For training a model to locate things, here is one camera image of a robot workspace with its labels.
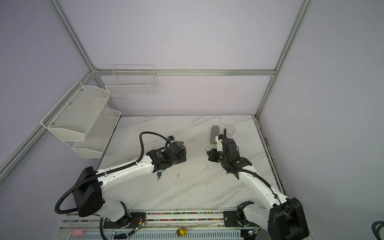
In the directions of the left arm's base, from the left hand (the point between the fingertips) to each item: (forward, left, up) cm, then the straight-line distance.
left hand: (183, 155), depth 82 cm
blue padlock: (-6, +15, -12) cm, 20 cm away
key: (-7, +15, -14) cm, 22 cm away
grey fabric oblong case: (+27, -21, -11) cm, 36 cm away
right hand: (+1, -13, +2) cm, 13 cm away
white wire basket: (+44, +38, +19) cm, 62 cm away
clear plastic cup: (+27, -32, -10) cm, 43 cm away
